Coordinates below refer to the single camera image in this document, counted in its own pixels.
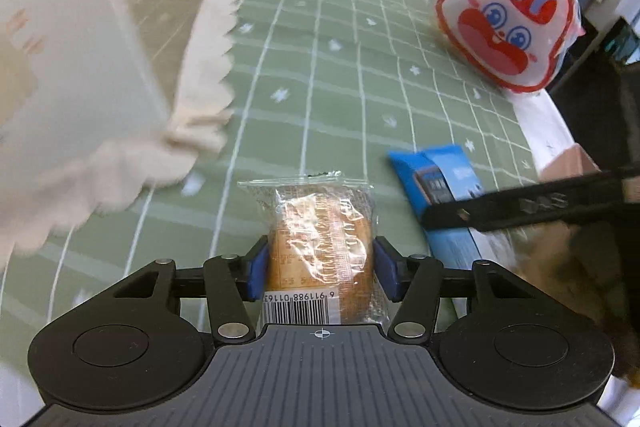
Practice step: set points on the black fish tank cabinet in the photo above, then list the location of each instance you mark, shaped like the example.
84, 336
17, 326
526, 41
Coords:
620, 42

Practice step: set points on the clear sponge cake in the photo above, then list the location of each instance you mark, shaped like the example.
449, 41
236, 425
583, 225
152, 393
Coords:
320, 237

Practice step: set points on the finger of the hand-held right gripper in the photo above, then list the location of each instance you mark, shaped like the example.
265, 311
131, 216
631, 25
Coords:
525, 204

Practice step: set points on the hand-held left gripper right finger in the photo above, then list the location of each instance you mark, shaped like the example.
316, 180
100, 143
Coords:
387, 269

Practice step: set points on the pink cardboard box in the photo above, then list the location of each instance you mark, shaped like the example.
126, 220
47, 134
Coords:
570, 162

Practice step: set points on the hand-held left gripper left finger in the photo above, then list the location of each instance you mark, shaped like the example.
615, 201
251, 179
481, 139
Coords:
256, 268

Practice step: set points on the rabbit face snack bag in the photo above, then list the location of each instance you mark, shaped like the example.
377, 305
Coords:
500, 32

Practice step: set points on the blue snack packet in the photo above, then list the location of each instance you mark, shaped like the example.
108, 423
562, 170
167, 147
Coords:
450, 172

